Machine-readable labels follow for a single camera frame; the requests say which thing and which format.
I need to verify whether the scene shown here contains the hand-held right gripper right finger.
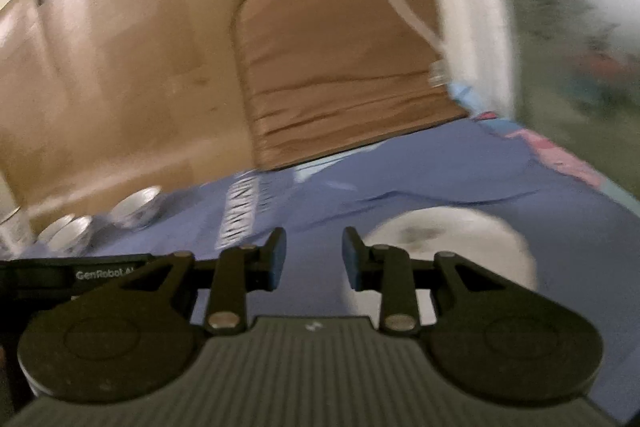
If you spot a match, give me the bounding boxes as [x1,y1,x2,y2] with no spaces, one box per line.
[341,226,526,334]

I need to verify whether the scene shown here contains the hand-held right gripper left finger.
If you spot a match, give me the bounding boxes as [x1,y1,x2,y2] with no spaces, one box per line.
[100,228,287,337]

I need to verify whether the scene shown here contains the white floral bowl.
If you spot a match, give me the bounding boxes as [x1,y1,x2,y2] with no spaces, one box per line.
[109,185,164,231]
[36,213,76,244]
[49,215,95,256]

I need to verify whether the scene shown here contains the medium white floral plate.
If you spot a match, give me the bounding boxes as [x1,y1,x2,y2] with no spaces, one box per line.
[367,207,531,268]

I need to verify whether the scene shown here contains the large white floral plate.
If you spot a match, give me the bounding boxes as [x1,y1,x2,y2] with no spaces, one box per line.
[344,206,539,324]

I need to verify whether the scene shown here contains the blue printed blanket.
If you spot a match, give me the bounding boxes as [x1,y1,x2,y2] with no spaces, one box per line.
[20,112,640,423]

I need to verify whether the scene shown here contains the brown padded cushion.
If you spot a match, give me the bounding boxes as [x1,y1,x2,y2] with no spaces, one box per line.
[230,0,471,172]

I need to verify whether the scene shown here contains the pink printed cloth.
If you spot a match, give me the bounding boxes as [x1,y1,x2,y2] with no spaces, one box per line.
[447,79,640,202]

